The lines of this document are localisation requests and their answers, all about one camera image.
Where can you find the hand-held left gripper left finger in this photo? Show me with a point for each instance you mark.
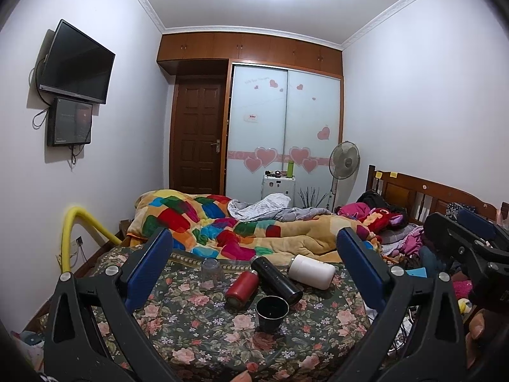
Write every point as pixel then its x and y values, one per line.
pixel 148 264

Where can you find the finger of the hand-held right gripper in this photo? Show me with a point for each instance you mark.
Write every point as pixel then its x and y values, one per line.
pixel 477 221
pixel 449 235

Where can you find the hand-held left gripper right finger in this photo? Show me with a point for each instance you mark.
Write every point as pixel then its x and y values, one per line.
pixel 361 264

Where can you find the clear glass cup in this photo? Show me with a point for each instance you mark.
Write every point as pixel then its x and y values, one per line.
pixel 209 273

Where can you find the black cup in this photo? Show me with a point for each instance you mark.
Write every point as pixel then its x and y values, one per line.
pixel 272 313

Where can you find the person's right hand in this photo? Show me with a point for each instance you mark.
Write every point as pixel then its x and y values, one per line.
pixel 476 334

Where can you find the pile of clothes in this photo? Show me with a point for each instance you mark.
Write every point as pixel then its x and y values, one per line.
pixel 391 230

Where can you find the wooden bed headboard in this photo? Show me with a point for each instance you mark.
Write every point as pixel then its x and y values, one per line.
pixel 429 191

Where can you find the blue notebook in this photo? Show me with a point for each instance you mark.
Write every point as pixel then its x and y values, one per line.
pixel 415 273

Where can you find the white plastic bottle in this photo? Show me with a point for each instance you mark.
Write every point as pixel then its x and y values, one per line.
pixel 311 271

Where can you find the red plush toy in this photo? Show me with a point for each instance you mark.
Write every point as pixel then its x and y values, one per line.
pixel 383 217

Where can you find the yellow pipe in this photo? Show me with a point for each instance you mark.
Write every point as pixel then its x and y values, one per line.
pixel 81 230

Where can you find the black dried twigs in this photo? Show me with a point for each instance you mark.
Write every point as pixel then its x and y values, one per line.
pixel 312 198

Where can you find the black thermos bottle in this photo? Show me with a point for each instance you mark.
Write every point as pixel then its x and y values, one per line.
pixel 275 280

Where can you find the floral tablecloth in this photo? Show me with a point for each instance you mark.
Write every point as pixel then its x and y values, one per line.
pixel 206 334

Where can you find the red thermos bottle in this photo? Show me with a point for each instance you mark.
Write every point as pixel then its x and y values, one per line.
pixel 241 288

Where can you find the colourful patchwork blanket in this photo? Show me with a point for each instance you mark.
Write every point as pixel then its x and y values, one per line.
pixel 238 227

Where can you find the standing electric fan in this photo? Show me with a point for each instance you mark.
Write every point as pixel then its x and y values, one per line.
pixel 344 161

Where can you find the grey bed sheet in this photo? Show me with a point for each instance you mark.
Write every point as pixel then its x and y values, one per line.
pixel 270 209

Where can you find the small white cabinet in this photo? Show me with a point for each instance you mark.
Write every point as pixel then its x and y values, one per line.
pixel 279 188

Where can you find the green bottle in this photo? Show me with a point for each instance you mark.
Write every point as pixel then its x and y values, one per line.
pixel 291 168

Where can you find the brown wooden door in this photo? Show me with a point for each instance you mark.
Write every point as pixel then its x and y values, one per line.
pixel 197 135

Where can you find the frosted sliding wardrobe with hearts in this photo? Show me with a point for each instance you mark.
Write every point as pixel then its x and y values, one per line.
pixel 284 135

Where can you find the wooden overhead cabinet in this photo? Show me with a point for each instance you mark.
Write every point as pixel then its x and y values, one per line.
pixel 250 49

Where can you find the wall socket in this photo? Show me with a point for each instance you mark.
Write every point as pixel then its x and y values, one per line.
pixel 78 242

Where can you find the small black wall monitor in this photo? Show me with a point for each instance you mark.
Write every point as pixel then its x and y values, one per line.
pixel 69 121

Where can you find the black wall television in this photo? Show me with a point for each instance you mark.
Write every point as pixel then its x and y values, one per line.
pixel 75 63

